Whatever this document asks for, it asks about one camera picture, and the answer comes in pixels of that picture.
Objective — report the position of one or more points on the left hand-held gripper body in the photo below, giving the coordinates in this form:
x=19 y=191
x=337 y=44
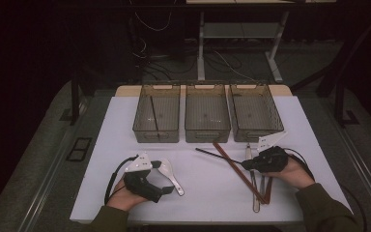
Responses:
x=140 y=185

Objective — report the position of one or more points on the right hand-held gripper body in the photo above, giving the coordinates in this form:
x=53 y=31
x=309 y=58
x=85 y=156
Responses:
x=270 y=159

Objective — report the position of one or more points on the white ceramic spoon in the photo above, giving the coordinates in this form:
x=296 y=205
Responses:
x=165 y=169

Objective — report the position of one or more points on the red wooden spoon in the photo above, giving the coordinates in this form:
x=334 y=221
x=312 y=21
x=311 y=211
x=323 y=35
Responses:
x=269 y=190

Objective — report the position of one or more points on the black chopstick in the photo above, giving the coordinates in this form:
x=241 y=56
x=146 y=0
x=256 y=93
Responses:
x=217 y=156
x=155 y=117

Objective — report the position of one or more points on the grey translucent plastic bin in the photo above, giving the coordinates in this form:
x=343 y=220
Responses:
x=206 y=112
x=167 y=112
x=254 y=112

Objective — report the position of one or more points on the person's left hand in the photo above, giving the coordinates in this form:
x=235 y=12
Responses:
x=124 y=199

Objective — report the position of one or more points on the person's right hand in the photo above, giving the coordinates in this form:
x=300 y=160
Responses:
x=298 y=175

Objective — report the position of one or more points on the white table mat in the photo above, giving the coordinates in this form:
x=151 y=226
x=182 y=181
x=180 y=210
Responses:
x=199 y=193

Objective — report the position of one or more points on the wooden table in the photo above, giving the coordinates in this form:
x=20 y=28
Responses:
x=125 y=91

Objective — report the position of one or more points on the black metal stand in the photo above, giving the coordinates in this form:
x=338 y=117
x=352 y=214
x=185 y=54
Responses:
x=338 y=103
x=74 y=96

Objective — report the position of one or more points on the black slanted stand leg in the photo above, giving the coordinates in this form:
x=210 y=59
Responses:
x=330 y=80

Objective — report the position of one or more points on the white desk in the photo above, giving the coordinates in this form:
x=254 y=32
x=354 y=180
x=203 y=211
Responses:
x=200 y=48

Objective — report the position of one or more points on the black floor socket frame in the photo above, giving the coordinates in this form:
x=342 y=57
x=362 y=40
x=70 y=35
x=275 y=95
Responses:
x=79 y=150

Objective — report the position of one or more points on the metal floor rail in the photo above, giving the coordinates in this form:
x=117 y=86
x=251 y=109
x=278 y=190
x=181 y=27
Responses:
x=45 y=187
x=364 y=174

